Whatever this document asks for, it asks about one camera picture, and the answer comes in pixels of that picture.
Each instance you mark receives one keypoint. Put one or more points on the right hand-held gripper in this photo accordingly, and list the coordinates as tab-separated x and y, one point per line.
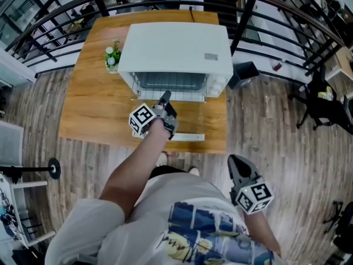
255	197

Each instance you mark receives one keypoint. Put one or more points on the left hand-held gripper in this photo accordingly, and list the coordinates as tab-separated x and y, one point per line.
142	119

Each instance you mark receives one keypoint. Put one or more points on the person's left forearm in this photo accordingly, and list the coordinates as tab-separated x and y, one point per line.
132	170

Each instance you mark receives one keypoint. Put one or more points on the person's right forearm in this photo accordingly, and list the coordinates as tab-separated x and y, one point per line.
262	230

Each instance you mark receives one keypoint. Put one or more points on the white toaster oven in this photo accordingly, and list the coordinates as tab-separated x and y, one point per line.
176	45

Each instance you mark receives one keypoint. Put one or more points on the person's right shoe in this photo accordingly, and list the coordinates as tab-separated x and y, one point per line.
194	171

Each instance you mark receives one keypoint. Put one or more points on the person's shoe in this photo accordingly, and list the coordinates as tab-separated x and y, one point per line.
194	171
162	159

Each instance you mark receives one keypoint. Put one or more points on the person's left shoe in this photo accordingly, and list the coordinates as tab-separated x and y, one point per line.
162	159

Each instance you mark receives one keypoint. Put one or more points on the white pot with flowers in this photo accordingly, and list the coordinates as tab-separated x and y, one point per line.
113	57

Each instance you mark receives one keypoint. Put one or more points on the person's printed white shirt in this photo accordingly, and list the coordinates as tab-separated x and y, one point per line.
179	192

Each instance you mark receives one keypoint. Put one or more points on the dark grey waste bin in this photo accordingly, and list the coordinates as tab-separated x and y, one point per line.
244	72

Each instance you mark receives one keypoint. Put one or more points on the black chair base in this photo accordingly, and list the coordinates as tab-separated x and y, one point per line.
337	211

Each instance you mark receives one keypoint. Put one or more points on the black office chair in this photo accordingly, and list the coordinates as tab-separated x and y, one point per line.
348	112
322	109

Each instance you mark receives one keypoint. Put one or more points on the small yellow object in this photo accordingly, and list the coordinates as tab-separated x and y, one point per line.
325	94

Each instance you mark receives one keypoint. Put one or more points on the red drink bottle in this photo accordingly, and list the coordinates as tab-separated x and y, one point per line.
277	66

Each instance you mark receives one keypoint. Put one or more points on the black stand with weight disc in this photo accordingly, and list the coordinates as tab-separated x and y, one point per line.
54	168

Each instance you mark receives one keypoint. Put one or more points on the light wooden desk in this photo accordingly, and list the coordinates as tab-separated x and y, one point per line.
344	58

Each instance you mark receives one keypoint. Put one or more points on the white partition cabinet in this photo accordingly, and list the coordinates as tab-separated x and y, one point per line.
11	142

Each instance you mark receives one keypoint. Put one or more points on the black bag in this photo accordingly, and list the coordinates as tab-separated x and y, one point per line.
27	257

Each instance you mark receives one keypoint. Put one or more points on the white metal-frame desk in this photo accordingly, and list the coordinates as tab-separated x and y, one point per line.
30	184

